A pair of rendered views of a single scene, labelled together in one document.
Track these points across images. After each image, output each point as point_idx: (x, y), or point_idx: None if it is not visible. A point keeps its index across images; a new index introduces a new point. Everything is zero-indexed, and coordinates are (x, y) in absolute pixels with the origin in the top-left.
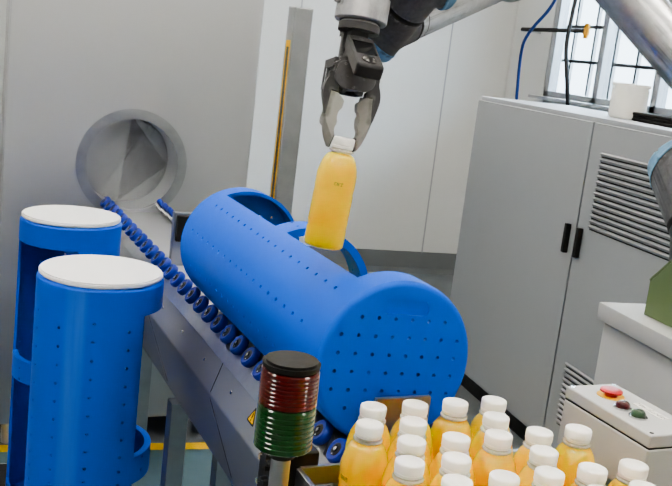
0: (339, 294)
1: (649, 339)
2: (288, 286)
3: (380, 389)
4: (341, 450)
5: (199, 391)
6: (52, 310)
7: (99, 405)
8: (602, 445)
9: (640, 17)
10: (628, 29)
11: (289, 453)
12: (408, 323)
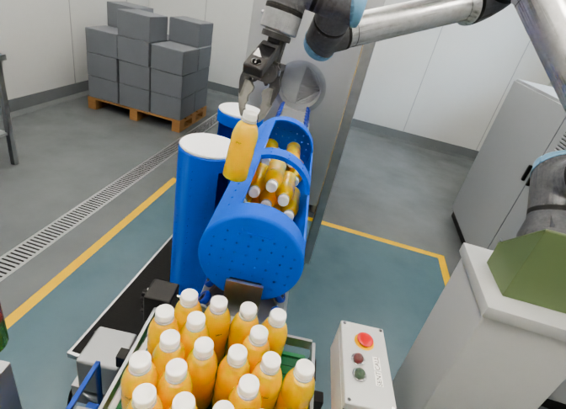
0: (224, 210)
1: (473, 284)
2: (226, 191)
3: (239, 271)
4: (200, 300)
5: None
6: (178, 160)
7: (194, 208)
8: (335, 375)
9: (555, 50)
10: (543, 59)
11: None
12: (259, 241)
